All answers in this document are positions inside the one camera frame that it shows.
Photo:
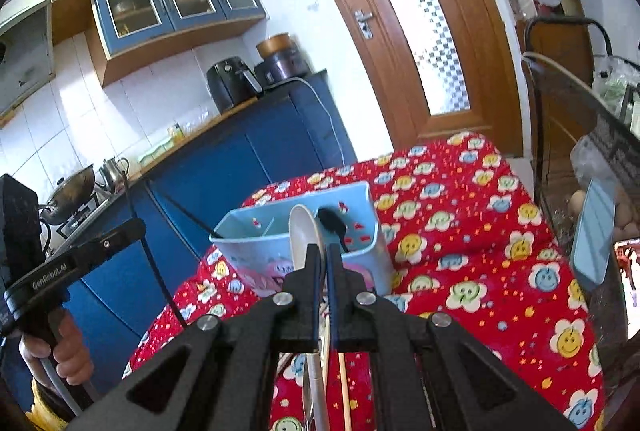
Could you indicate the glass-door wall cabinet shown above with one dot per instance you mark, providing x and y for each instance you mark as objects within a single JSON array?
[{"x": 130, "y": 41}]

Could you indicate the wooden door with checkered glass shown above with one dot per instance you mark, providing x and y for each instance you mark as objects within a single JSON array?
[{"x": 350, "y": 61}]

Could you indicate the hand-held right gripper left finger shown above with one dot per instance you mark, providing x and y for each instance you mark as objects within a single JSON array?
[{"x": 316, "y": 291}]

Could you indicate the person's left hand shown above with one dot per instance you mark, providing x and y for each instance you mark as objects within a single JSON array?
[{"x": 70, "y": 361}]

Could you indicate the light blue utensil holder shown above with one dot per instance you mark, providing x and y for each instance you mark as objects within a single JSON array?
[{"x": 260, "y": 231}]

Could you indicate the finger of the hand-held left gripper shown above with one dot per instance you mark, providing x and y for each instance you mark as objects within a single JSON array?
[{"x": 110, "y": 241}]

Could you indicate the brown pot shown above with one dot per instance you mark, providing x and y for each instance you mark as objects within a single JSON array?
[{"x": 274, "y": 45}]

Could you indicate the black chopstick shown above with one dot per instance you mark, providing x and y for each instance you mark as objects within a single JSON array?
[{"x": 150, "y": 251}]

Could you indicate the yellow jar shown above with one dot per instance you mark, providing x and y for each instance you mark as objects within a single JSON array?
[{"x": 175, "y": 132}]

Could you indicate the clear plastic bag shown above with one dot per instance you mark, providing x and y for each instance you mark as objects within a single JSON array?
[{"x": 196, "y": 121}]

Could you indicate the green box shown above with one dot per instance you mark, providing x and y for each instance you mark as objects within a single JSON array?
[{"x": 150, "y": 152}]

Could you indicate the metal kettle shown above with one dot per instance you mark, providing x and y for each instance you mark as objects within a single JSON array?
[{"x": 114, "y": 175}]

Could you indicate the blue base cabinet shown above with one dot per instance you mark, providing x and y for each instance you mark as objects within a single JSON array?
[{"x": 240, "y": 151}]

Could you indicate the gas stove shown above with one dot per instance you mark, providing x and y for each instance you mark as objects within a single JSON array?
[{"x": 85, "y": 218}]

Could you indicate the range hood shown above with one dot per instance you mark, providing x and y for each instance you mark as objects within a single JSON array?
[{"x": 25, "y": 61}]

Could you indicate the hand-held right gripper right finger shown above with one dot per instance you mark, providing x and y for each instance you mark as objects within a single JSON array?
[{"x": 334, "y": 296}]

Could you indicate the wooden chopstick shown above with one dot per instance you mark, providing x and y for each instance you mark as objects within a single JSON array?
[{"x": 343, "y": 391}]

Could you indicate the black air fryer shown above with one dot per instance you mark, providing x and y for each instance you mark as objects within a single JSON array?
[{"x": 227, "y": 83}]

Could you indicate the black metal cart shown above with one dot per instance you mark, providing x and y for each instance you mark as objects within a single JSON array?
[{"x": 555, "y": 111}]

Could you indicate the red smiley flower tablecloth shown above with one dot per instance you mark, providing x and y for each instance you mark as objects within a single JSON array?
[{"x": 450, "y": 236}]

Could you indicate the black spoon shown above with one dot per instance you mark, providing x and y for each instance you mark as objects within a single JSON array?
[{"x": 331, "y": 223}]

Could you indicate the metal wok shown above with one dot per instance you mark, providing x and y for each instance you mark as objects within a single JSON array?
[{"x": 72, "y": 191}]

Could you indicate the dark rice cooker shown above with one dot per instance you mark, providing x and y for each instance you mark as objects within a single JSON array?
[{"x": 282, "y": 66}]

